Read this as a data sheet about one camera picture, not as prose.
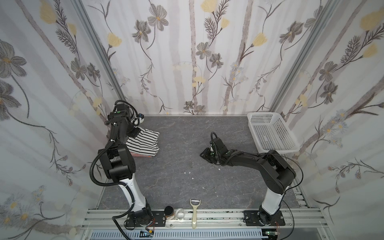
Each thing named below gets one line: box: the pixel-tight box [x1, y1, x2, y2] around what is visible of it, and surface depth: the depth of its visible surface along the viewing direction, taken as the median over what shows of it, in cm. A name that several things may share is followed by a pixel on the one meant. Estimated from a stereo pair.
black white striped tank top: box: [126, 126, 160, 156], surface depth 96 cm
